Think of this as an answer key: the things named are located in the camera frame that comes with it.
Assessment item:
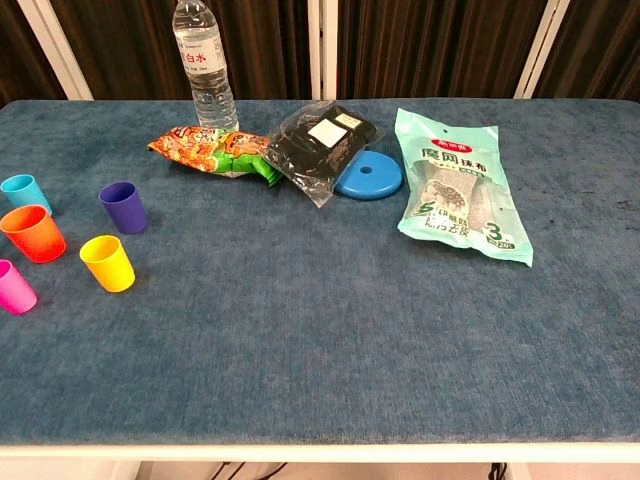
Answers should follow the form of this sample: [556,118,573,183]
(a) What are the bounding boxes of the clear plastic water bottle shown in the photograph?
[172,0,239,132]

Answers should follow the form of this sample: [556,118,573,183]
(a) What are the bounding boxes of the orange plastic cup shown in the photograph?
[0,204,68,264]

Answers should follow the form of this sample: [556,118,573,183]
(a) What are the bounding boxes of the mint green cloth package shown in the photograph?
[394,106,535,268]

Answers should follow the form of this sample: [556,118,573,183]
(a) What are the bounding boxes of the light blue plastic cup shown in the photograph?
[0,173,54,217]

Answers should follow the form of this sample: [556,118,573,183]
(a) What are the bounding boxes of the pink plastic cup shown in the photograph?
[0,258,39,316]

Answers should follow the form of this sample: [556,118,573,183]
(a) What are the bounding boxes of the dark brown pleated curtain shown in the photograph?
[335,0,550,100]
[49,0,313,100]
[533,0,640,103]
[0,0,69,107]

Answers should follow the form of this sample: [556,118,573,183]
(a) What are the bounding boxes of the black socks in clear bag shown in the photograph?
[260,100,387,210]

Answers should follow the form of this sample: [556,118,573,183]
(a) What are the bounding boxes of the purple plastic cup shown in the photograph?
[98,181,149,235]

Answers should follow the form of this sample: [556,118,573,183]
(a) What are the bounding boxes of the blue velvet table mat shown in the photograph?
[0,98,640,446]

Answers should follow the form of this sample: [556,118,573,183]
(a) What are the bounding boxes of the blue disc with hole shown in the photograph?
[333,149,405,202]

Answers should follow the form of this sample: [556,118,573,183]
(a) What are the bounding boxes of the orange green snack bag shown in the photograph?
[147,125,286,189]

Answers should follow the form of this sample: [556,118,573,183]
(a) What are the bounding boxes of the yellow plastic cup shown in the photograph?
[79,234,137,294]

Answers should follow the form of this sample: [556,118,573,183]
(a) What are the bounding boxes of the white partition frame post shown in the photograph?
[513,0,572,100]
[16,0,95,101]
[306,0,342,100]

